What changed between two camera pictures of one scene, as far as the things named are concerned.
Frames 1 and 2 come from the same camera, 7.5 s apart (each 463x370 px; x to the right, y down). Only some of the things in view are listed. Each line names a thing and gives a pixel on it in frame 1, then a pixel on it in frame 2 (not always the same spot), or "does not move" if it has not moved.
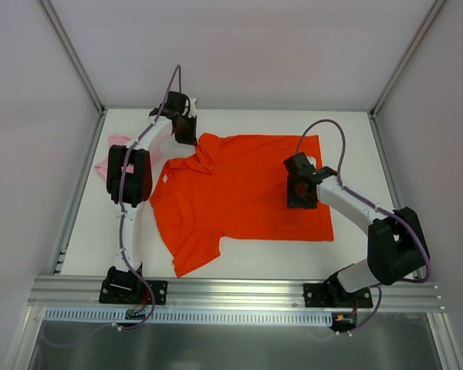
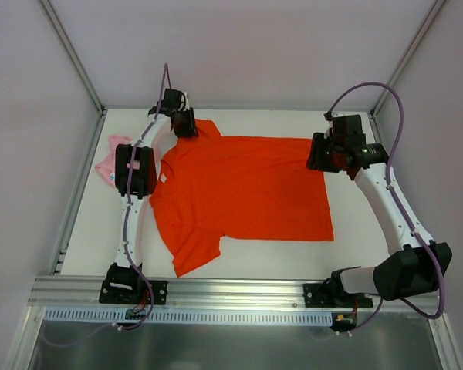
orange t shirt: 232,188 does not move
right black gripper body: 302,198 → 316,153
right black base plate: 330,295 does not move
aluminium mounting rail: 85,293 does not move
